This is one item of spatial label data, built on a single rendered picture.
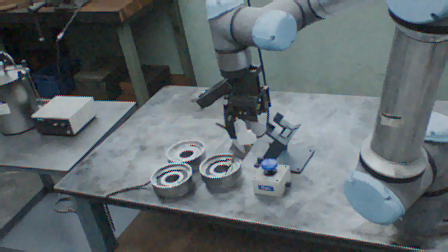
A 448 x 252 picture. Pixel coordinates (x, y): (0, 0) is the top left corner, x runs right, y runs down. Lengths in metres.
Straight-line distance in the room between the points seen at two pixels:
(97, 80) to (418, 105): 2.55
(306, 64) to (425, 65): 2.22
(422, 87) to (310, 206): 0.51
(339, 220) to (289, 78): 1.96
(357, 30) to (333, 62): 0.23
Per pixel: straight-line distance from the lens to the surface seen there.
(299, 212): 1.30
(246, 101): 1.21
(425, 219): 1.21
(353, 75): 3.03
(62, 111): 2.14
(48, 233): 2.51
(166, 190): 1.41
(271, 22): 1.06
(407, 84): 0.90
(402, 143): 0.97
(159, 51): 3.49
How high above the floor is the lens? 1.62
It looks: 29 degrees down
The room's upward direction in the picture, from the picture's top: 11 degrees counter-clockwise
